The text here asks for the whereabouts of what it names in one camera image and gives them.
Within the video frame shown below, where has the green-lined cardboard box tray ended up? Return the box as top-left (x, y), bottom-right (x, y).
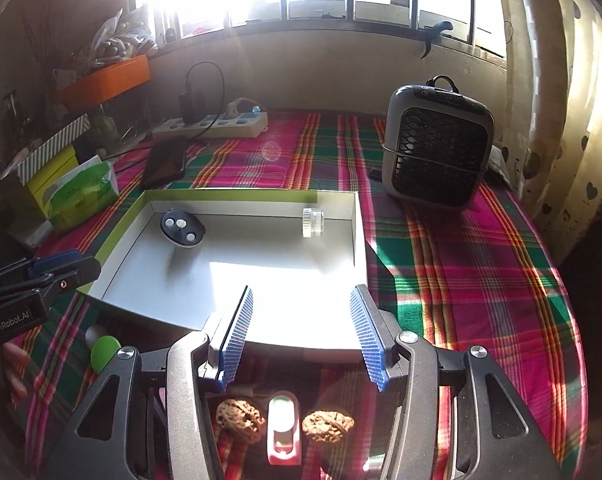
top-left (81, 188), bottom-right (367, 363)

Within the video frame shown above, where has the white mushroom-shaped knob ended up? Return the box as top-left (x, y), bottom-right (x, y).
top-left (84, 324), bottom-right (108, 350)

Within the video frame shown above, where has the pink clip device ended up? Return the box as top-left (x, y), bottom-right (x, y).
top-left (266, 390), bottom-right (302, 467)

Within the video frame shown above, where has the striped grey box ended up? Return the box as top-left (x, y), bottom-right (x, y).
top-left (0, 114), bottom-right (90, 184)

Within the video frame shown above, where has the black charger with cable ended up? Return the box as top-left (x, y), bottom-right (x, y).
top-left (179, 61), bottom-right (226, 140)

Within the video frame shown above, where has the green tissue pack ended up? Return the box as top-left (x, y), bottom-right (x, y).
top-left (43, 155), bottom-right (118, 234)

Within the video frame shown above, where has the black window handle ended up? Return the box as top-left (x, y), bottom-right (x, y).
top-left (421, 21), bottom-right (454, 58)

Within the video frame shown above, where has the plaid tablecloth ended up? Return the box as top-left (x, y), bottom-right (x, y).
top-left (16, 112), bottom-right (588, 479)

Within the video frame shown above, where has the black smartphone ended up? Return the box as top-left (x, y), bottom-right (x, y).
top-left (140, 139), bottom-right (186, 190)

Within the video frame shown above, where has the white power strip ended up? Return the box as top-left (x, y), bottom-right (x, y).
top-left (152, 112), bottom-right (269, 142)

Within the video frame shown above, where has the white plug adapter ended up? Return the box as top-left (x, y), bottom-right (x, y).
top-left (223, 98), bottom-right (263, 119)

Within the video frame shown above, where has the yellow box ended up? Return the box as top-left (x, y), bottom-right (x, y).
top-left (26, 144), bottom-right (78, 216)

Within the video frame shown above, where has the orange tray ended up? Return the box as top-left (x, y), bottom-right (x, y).
top-left (56, 55), bottom-right (151, 113)

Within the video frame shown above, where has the black round disc holder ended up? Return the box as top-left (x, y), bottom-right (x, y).
top-left (160, 209), bottom-right (207, 248)

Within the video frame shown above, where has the small clear round jar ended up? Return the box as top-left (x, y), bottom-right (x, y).
top-left (302, 207), bottom-right (325, 238)

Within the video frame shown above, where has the green mushroom-shaped knob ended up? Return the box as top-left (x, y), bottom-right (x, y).
top-left (90, 335), bottom-right (121, 374)

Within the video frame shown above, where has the brown walnut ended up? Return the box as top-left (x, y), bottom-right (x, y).
top-left (215, 398), bottom-right (266, 444)
top-left (302, 410), bottom-right (355, 444)

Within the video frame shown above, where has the white black mini heater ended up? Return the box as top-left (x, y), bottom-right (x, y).
top-left (381, 75), bottom-right (494, 209)

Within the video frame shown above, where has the heart-patterned curtain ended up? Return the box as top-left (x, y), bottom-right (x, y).
top-left (502, 0), bottom-right (602, 262)

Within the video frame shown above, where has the person's left hand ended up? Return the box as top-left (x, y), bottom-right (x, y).
top-left (2, 342), bottom-right (31, 404)

